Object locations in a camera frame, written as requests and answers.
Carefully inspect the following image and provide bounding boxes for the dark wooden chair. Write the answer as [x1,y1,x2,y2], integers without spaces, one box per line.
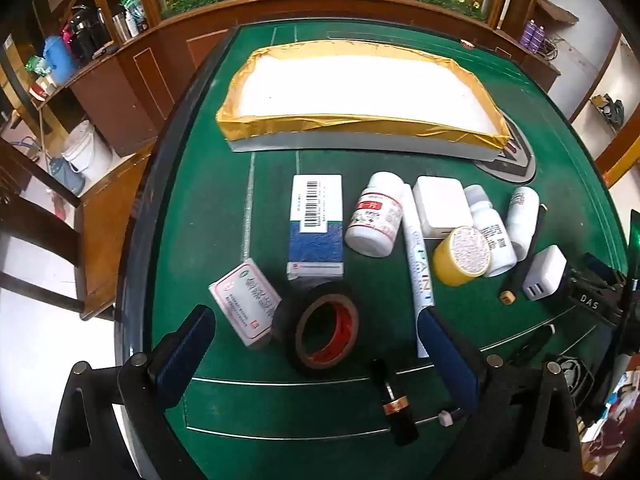
[0,137,118,322]

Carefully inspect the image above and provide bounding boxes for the purple bottles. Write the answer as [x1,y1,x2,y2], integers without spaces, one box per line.
[521,19,547,54]

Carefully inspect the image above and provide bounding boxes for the black tube with copper band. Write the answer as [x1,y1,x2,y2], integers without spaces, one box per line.
[369,359,421,447]

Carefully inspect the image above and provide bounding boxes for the black kettle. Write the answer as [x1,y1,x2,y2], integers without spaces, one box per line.
[64,4,112,61]

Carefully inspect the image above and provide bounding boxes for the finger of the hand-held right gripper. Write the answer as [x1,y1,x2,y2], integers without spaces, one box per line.
[565,252,626,327]

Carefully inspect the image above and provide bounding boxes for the black pen with gold cap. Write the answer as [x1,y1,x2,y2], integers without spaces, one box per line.
[499,204,548,306]

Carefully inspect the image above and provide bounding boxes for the white plastic medicine bottle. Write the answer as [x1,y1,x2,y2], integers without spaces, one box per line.
[464,185,518,278]
[505,186,541,262]

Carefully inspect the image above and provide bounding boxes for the blue thermos jug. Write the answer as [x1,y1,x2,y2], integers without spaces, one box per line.
[43,35,79,86]

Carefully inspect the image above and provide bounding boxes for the white paint marker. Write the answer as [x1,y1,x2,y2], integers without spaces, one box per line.
[402,184,436,359]

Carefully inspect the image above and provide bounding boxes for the yellow round jar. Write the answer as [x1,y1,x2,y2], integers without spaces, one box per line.
[432,225,494,288]

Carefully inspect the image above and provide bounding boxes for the grey table control panel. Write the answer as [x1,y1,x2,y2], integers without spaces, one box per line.
[472,110,537,183]

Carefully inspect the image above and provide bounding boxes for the white dual-port plug charger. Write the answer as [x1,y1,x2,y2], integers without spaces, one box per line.
[522,245,568,302]

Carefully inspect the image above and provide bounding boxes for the white square charger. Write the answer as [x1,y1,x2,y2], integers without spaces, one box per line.
[412,175,474,239]

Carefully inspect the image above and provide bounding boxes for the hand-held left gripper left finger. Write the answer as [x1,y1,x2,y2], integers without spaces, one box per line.
[50,304,217,480]

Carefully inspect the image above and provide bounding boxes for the blue and white medicine box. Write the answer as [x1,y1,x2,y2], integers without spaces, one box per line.
[286,174,347,281]

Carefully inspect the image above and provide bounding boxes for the wide red-label pill bottle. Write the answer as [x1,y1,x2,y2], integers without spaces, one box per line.
[344,172,404,259]

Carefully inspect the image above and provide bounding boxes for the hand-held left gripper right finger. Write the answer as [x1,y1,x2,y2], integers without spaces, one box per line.
[417,307,583,480]

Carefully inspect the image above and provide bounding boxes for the colourful printed paper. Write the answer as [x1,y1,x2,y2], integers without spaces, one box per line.
[579,354,640,467]

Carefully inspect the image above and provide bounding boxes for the white plastic bucket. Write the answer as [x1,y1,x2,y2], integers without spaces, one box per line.
[61,120,114,182]

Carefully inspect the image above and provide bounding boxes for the wooden partition cabinet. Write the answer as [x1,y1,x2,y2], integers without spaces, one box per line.
[30,0,561,158]

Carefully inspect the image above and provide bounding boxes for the pink and white medicine box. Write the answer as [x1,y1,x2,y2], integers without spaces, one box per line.
[208,257,282,349]

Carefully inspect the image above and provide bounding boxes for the gold-edged white tray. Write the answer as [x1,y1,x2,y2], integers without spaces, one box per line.
[216,42,512,161]

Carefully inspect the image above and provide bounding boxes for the steel thermos flask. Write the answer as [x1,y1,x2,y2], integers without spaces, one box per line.
[110,5,132,44]

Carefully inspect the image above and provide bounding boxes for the yellow and black tool bundle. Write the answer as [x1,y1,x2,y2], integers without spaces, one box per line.
[590,92,627,127]

